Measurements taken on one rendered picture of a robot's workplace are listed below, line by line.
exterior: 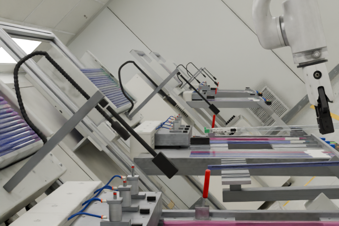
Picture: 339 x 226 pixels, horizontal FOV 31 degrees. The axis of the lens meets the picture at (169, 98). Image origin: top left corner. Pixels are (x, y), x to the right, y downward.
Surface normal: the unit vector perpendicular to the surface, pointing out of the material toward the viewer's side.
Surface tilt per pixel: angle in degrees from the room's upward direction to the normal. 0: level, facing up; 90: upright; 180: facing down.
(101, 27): 90
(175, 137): 90
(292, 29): 81
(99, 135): 90
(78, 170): 90
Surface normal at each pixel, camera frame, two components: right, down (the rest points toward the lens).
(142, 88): -0.08, 0.05
